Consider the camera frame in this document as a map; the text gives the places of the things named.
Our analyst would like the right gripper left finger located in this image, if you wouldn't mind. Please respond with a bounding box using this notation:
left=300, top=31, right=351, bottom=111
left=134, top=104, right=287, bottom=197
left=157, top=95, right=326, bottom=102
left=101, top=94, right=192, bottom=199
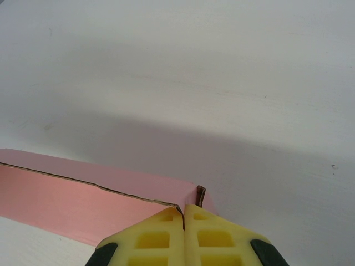
left=86, top=206, right=186, bottom=266

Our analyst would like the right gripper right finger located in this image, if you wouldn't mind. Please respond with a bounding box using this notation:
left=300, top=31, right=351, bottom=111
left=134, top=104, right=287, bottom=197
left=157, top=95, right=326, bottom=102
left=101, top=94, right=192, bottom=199
left=184, top=203, right=282, bottom=266

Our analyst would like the pink cardboard box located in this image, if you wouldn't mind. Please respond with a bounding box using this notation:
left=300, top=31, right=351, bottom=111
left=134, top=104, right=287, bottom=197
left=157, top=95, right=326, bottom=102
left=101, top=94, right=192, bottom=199
left=0, top=148, right=221, bottom=248

